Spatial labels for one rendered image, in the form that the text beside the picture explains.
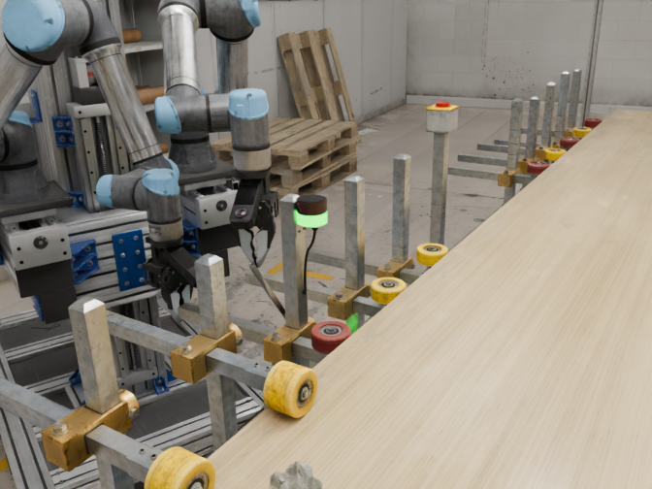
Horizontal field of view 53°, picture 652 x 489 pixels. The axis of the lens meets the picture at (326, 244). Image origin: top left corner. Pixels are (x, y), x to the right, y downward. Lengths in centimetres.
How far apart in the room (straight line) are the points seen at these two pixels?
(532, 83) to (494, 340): 800
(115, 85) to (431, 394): 98
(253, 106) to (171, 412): 135
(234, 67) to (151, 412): 120
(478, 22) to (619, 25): 172
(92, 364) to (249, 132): 54
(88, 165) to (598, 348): 142
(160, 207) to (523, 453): 88
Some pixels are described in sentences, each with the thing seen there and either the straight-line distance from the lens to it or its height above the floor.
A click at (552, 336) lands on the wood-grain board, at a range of 135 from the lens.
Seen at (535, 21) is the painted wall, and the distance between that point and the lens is 914.
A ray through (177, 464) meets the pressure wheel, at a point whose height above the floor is 98.
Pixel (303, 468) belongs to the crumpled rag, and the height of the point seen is 91.
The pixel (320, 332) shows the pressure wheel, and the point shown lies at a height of 90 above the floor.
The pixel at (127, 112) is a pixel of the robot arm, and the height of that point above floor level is 129.
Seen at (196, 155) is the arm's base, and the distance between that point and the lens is 198.
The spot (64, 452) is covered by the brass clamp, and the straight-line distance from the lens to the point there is 100.
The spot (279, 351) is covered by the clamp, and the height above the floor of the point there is 86.
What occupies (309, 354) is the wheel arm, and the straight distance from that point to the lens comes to 134.
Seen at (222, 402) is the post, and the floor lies 84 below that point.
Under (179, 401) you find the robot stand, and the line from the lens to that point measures 239.
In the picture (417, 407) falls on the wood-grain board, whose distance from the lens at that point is 110.
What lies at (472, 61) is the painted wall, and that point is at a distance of 934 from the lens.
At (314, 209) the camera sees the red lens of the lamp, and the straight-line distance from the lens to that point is 124.
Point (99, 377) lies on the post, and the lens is 100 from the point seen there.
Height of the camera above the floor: 154
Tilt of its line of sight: 21 degrees down
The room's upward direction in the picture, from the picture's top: 1 degrees counter-clockwise
